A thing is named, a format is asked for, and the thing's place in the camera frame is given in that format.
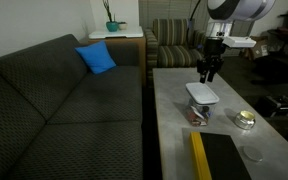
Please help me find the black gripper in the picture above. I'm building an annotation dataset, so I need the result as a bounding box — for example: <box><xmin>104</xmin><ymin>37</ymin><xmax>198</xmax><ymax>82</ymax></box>
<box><xmin>197</xmin><ymin>38</ymin><xmax>225</xmax><ymax>83</ymax></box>

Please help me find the white container lid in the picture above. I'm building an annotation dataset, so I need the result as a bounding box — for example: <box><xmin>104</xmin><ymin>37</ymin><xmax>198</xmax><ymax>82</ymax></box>
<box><xmin>186</xmin><ymin>82</ymin><xmax>219</xmax><ymax>104</ymax></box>

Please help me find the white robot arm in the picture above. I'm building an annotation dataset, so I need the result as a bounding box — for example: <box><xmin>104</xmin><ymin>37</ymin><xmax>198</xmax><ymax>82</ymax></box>
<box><xmin>197</xmin><ymin>0</ymin><xmax>275</xmax><ymax>83</ymax></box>

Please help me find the round clear jar lid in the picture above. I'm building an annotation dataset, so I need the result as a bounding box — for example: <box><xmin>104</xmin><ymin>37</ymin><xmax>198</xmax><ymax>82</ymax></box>
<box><xmin>243</xmin><ymin>146</ymin><xmax>263</xmax><ymax>162</ymax></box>

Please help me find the clear glass container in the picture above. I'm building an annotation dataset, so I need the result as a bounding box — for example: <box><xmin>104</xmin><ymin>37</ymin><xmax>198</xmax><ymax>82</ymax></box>
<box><xmin>185</xmin><ymin>98</ymin><xmax>216</xmax><ymax>127</ymax></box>

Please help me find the striped armchair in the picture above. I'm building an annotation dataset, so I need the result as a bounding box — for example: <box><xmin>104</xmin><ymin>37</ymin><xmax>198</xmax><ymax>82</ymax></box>
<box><xmin>144</xmin><ymin>19</ymin><xmax>205</xmax><ymax>87</ymax></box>

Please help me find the glass candle jar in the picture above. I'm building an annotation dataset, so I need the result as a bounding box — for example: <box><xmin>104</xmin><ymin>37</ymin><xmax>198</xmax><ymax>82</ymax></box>
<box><xmin>234</xmin><ymin>110</ymin><xmax>256</xmax><ymax>130</ymax></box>

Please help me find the cardboard box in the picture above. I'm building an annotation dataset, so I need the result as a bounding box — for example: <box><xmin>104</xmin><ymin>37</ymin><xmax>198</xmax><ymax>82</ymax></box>
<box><xmin>248</xmin><ymin>36</ymin><xmax>268</xmax><ymax>61</ymax></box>

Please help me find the black case on floor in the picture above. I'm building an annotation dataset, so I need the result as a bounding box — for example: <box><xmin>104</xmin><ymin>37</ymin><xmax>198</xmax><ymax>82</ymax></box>
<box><xmin>255</xmin><ymin>95</ymin><xmax>288</xmax><ymax>117</ymax></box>

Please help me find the small white bowl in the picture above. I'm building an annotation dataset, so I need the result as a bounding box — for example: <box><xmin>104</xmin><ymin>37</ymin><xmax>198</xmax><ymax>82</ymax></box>
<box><xmin>118</xmin><ymin>22</ymin><xmax>128</xmax><ymax>30</ymax></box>

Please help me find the teal plant pot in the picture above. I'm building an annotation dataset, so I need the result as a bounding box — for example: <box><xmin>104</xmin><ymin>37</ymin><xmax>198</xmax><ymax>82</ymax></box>
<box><xmin>106</xmin><ymin>21</ymin><xmax>118</xmax><ymax>32</ymax></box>

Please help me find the blue cushion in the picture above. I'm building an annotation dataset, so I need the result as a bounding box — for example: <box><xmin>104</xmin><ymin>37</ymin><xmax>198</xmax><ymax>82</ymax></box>
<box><xmin>76</xmin><ymin>41</ymin><xmax>116</xmax><ymax>74</ymax></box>

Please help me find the dark grey sofa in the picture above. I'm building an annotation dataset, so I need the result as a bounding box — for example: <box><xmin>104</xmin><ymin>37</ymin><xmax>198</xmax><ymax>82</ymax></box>
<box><xmin>0</xmin><ymin>34</ymin><xmax>143</xmax><ymax>180</ymax></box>

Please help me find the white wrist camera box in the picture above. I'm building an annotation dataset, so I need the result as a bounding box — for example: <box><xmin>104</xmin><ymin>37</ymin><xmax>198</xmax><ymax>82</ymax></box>
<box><xmin>223</xmin><ymin>36</ymin><xmax>256</xmax><ymax>48</ymax></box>

